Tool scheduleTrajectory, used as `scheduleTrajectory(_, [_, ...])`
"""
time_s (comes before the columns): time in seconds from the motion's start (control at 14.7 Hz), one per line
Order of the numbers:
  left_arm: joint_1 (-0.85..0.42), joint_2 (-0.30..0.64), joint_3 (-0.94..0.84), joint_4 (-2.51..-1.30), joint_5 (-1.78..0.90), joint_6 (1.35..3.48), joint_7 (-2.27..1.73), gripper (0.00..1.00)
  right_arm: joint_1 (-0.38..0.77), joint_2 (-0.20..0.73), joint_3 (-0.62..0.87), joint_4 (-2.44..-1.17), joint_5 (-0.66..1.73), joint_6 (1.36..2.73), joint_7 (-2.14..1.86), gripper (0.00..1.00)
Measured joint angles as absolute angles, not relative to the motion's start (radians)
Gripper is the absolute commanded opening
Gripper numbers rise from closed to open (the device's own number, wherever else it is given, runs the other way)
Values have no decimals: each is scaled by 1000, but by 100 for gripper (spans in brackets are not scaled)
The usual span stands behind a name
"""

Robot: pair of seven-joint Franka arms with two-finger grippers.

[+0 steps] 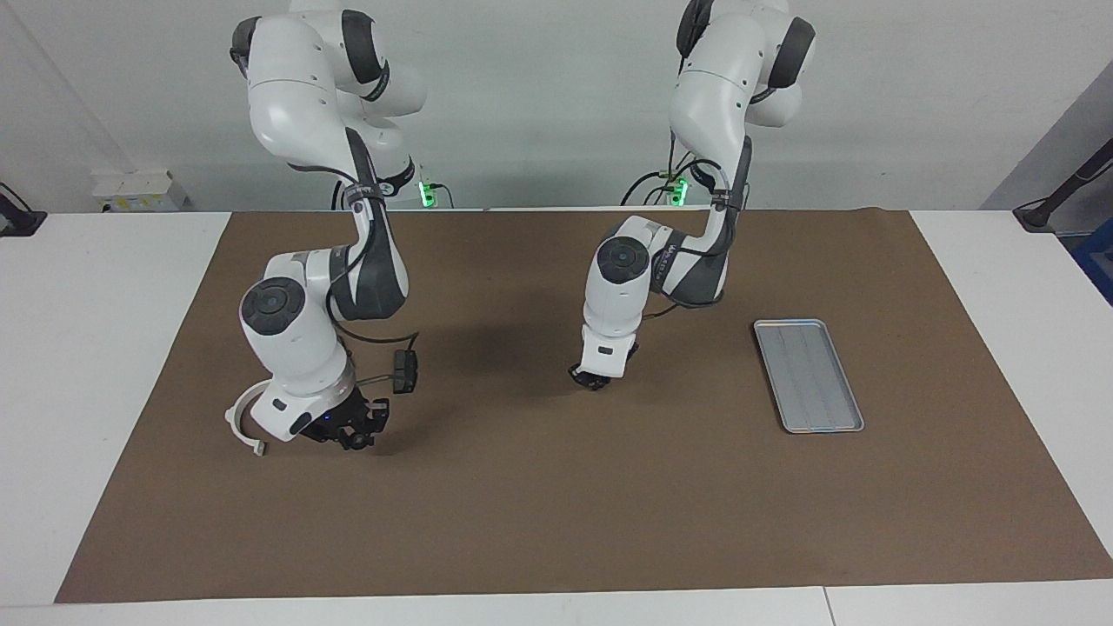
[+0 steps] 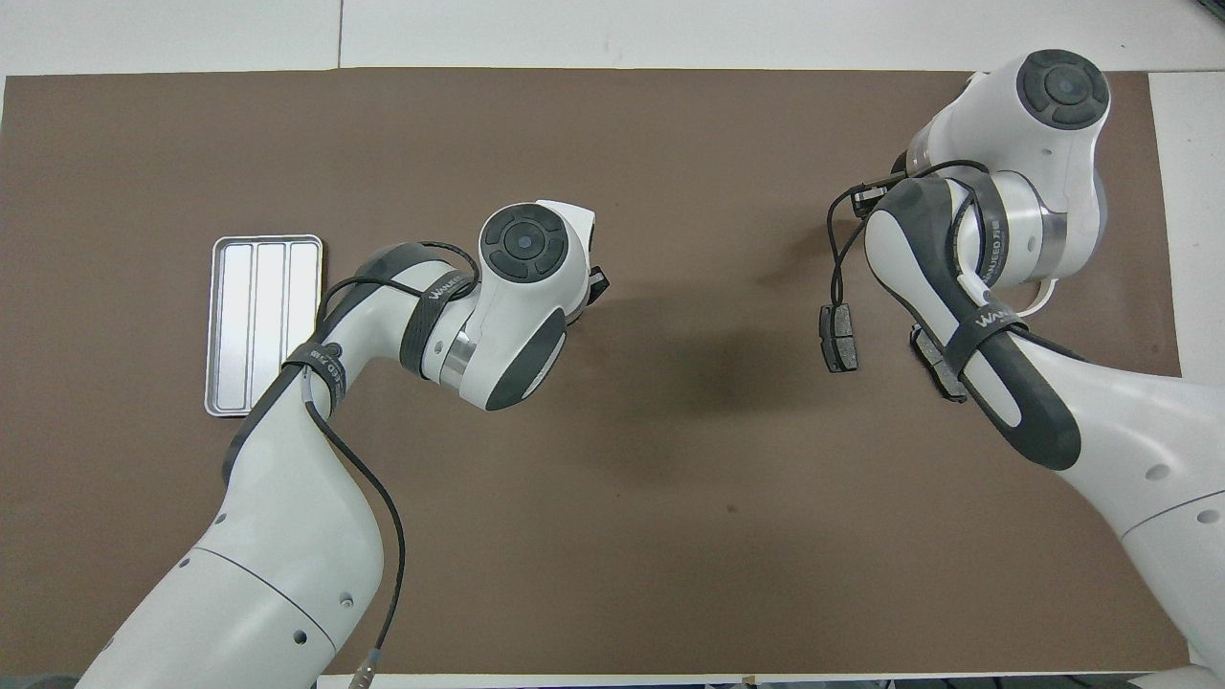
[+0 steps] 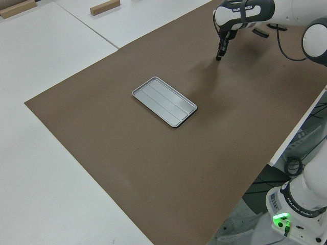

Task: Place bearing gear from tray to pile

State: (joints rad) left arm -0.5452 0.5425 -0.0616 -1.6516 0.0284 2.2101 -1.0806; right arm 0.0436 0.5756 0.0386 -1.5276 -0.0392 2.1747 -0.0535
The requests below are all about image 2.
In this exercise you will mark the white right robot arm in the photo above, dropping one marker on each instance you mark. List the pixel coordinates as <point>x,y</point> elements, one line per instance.
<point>1148,459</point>

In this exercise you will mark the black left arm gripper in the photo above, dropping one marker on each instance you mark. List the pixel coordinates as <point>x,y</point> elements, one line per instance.
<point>595,287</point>

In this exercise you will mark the white semicircular bracket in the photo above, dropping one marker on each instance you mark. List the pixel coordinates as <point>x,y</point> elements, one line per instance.
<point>1043,301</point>

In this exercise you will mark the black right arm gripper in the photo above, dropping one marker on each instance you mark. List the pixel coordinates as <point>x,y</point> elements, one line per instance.
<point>885,191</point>

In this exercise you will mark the brown table mat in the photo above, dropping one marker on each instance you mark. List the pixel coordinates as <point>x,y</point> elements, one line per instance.
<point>670,478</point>

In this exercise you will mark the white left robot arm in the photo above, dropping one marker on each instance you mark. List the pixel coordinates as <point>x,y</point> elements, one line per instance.
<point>287,536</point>

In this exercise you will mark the elongated grey brake pad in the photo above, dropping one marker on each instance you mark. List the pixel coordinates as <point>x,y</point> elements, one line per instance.
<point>926,352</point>

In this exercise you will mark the rectangular dark brake pad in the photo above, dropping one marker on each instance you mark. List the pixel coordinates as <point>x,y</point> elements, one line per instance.
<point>842,344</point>

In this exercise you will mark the silver metal tray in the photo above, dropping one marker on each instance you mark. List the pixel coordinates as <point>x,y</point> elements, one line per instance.
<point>239,325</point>

